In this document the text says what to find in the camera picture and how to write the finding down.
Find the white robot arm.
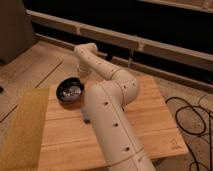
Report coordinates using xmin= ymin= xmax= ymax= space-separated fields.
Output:
xmin=74 ymin=43 xmax=156 ymax=171

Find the white window frame rail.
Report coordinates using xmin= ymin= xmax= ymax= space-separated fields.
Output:
xmin=27 ymin=10 xmax=213 ymax=72

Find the dark ceramic bowl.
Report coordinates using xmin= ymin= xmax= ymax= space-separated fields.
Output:
xmin=56 ymin=77 xmax=84 ymax=104

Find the yellow green cloth mat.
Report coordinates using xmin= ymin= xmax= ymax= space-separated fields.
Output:
xmin=0 ymin=89 xmax=49 ymax=171

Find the blue rectangular block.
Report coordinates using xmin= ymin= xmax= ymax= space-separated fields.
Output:
xmin=81 ymin=106 xmax=90 ymax=124

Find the wooden board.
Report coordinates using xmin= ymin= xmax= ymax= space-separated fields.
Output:
xmin=39 ymin=76 xmax=188 ymax=171

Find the grey cabinet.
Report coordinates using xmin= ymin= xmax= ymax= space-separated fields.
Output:
xmin=0 ymin=0 xmax=37 ymax=64

